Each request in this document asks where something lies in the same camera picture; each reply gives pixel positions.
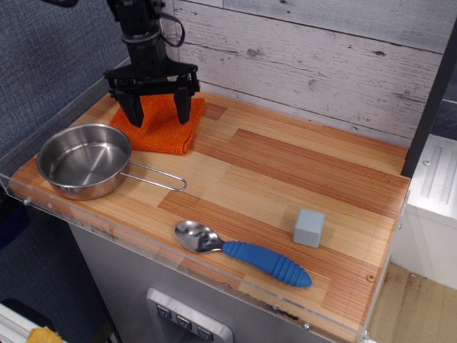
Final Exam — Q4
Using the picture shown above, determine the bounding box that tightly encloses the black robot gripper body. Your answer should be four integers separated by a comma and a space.
104, 34, 200, 96

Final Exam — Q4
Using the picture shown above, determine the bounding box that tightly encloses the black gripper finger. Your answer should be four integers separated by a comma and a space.
174, 87, 192, 124
116, 91, 144, 128

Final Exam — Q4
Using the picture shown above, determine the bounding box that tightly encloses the orange woven cloth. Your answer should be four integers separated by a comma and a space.
110, 94, 206, 155

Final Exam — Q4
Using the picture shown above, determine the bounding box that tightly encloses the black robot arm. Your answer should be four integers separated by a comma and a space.
104, 1, 200, 127

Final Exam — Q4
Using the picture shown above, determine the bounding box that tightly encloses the silver metal pan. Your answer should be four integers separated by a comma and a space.
36, 123, 187, 200

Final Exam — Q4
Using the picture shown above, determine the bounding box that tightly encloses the grey cube block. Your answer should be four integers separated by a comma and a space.
293, 209, 325, 248

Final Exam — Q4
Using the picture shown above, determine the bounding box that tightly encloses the silver cabinet with dispenser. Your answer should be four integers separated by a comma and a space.
71, 224, 361, 342

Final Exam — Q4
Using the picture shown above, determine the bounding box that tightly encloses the yellow black object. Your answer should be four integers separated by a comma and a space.
26, 327, 64, 343

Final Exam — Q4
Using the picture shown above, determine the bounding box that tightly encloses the white ribbed side unit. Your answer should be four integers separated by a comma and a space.
391, 135, 456, 289

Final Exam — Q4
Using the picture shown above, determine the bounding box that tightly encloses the clear acrylic guard rail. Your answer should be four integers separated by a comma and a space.
0, 51, 411, 343

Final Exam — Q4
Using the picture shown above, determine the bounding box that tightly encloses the blue handled metal spoon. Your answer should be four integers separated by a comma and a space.
174, 220, 312, 287

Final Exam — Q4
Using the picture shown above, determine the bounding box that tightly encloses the black right post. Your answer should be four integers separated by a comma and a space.
401, 22, 456, 178

